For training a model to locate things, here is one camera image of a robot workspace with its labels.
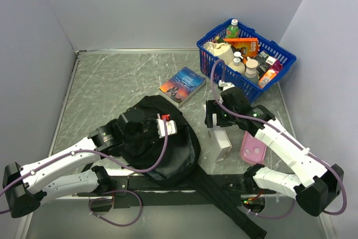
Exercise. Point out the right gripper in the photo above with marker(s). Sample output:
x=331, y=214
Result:
x=211, y=108

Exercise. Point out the Jane Eyre paperback book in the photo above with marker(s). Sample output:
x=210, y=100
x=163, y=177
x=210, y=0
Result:
x=179, y=88

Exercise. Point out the black backpack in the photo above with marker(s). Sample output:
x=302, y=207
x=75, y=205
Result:
x=171, y=163

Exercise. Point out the pink pencil case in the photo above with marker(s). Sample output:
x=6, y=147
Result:
x=252, y=150

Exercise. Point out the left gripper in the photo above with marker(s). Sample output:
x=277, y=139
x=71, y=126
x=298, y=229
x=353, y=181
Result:
x=152, y=140

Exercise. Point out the white notebook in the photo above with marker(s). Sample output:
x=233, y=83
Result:
x=219, y=143

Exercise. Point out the magenta small box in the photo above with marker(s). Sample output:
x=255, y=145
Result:
x=277, y=66

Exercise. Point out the orange small carton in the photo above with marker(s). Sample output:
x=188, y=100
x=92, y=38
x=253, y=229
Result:
x=267, y=77

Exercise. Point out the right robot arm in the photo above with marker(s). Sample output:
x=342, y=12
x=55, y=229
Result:
x=313, y=183

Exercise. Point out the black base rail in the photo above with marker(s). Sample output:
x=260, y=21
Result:
x=152, y=194

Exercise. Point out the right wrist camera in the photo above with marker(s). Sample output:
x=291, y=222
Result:
x=225, y=85

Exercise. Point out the blue plastic basket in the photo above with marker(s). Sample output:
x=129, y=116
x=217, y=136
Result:
x=252, y=92

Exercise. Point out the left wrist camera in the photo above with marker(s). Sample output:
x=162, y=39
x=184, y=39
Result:
x=167, y=125

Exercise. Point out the black box with barcode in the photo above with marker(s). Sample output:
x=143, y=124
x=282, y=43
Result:
x=265, y=62

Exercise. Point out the green drink bottle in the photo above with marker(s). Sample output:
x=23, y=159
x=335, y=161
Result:
x=232, y=31

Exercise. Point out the orange snack box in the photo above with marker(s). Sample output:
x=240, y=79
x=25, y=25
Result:
x=248, y=47

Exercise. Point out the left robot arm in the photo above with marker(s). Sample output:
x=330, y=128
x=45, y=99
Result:
x=27, y=187

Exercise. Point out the beige cloth pouch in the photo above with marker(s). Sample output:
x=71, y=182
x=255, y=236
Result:
x=222, y=51

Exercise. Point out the cream pump bottle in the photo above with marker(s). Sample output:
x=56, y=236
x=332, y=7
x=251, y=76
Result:
x=236, y=64

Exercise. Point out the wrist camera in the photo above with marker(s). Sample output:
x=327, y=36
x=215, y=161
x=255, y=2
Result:
x=225, y=85
x=167, y=125

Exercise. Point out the beige lidded bottle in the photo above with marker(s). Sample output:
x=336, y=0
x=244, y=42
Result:
x=251, y=72

